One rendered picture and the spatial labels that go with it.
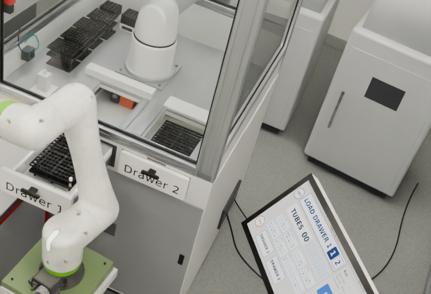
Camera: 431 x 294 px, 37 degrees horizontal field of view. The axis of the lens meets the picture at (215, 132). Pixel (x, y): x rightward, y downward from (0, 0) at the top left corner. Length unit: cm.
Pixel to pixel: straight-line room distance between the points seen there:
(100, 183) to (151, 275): 94
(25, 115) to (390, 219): 272
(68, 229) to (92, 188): 15
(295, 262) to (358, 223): 187
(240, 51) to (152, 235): 100
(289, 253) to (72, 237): 69
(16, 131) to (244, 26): 76
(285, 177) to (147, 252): 144
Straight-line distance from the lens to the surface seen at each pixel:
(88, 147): 197
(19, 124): 182
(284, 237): 215
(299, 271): 207
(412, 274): 382
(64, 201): 230
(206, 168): 237
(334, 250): 203
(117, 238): 284
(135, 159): 247
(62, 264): 210
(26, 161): 248
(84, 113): 190
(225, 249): 348
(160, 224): 266
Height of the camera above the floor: 258
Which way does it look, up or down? 38 degrees down
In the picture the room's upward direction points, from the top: 15 degrees clockwise
